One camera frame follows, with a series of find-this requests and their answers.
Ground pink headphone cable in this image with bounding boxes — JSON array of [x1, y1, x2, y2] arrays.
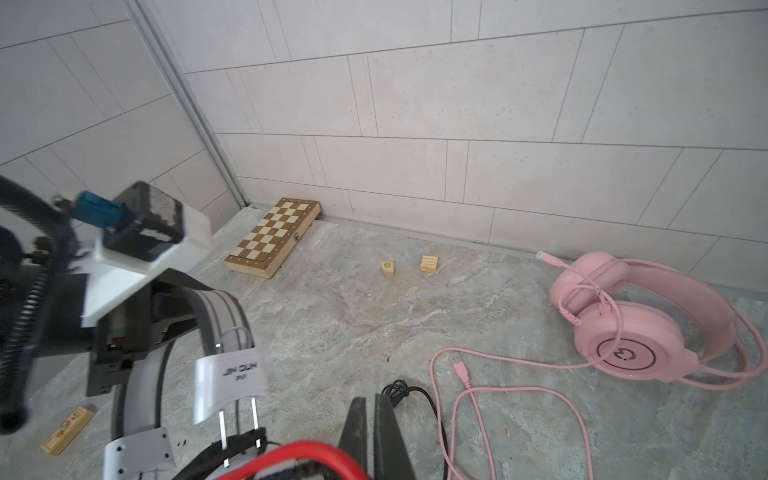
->
[[428, 346, 596, 480]]

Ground white black headphones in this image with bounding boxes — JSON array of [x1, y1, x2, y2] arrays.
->
[[102, 287, 268, 479]]

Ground wooden domino block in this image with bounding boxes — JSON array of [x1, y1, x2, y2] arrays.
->
[[40, 405, 96, 456]]

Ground ridged wooden block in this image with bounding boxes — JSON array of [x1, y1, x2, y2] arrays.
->
[[420, 255, 439, 274]]

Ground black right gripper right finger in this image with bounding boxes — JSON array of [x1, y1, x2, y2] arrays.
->
[[373, 394, 416, 480]]

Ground black red headphone cable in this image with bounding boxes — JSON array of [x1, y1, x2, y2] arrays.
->
[[173, 379, 451, 480]]

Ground black corrugated hose left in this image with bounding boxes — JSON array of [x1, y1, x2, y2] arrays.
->
[[0, 173, 79, 434]]

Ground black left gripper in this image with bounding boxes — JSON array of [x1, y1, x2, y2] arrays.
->
[[53, 270, 210, 396]]

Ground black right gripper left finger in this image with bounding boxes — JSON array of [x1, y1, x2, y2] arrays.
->
[[338, 397, 368, 473]]

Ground wooden block green mark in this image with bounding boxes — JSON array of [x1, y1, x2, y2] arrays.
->
[[380, 261, 395, 277]]

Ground pink headphones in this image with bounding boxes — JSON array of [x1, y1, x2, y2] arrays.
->
[[536, 251, 767, 391]]

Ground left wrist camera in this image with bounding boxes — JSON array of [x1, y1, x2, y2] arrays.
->
[[53, 181, 214, 328]]

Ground left metal corner post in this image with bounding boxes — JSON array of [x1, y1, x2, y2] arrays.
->
[[123, 0, 250, 207]]

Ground wooden chess board box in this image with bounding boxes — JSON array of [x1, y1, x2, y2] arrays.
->
[[225, 197, 322, 279]]

